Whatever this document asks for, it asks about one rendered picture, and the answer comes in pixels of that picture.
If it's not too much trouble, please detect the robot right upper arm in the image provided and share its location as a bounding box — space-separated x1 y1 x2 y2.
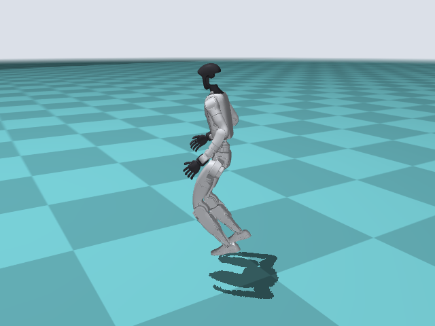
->
230 104 239 126

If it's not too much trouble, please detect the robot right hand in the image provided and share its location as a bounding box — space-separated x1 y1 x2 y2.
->
190 131 211 152

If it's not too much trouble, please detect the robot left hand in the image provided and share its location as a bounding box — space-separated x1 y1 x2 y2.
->
183 154 209 180

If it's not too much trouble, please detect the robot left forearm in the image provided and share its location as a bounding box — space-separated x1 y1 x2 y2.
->
199 129 226 164

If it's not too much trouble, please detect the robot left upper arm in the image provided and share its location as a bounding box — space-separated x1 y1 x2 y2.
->
205 97 229 140

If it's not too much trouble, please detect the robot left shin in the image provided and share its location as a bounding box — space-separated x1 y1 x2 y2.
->
193 205 231 247

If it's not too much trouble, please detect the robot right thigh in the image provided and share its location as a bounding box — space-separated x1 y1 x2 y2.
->
204 177 219 209

